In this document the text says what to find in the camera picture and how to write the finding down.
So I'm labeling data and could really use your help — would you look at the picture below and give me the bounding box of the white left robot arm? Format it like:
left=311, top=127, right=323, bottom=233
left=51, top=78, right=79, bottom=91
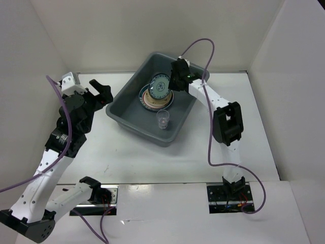
left=1, top=77, right=113, bottom=243

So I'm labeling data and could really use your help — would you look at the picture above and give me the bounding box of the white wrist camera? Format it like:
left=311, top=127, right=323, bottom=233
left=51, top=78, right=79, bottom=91
left=177, top=56, right=190, bottom=66
left=61, top=72, right=87, bottom=96

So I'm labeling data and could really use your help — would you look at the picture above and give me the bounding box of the blue floral green plate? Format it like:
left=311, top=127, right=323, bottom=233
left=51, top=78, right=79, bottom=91
left=148, top=73, right=170, bottom=100

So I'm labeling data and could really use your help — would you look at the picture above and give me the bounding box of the cream plate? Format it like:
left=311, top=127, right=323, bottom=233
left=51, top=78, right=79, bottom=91
left=143, top=94, right=172, bottom=108

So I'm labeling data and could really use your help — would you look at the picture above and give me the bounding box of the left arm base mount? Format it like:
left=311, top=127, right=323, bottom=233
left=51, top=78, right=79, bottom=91
left=70, top=185, right=119, bottom=216

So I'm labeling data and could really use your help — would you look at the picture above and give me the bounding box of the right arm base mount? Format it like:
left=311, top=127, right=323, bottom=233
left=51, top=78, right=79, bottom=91
left=206, top=183, right=255, bottom=214

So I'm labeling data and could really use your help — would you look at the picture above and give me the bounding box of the white plate green red rim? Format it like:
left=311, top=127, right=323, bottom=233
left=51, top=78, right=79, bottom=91
left=138, top=84, right=174, bottom=112

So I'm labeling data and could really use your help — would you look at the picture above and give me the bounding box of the clear plastic cup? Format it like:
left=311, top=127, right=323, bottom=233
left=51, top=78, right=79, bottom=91
left=156, top=110, right=170, bottom=129

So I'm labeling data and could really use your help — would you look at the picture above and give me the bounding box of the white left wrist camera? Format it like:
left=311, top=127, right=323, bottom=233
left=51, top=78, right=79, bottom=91
left=61, top=72, right=87, bottom=96

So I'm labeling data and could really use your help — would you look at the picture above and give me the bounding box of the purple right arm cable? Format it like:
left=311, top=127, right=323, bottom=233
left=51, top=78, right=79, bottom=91
left=181, top=38, right=266, bottom=215

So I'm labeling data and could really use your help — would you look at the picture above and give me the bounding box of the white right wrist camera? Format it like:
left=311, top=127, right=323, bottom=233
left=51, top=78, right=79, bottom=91
left=177, top=56, right=190, bottom=66

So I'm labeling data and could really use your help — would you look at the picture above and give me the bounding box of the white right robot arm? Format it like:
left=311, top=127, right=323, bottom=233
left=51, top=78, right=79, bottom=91
left=169, top=57, right=245, bottom=200

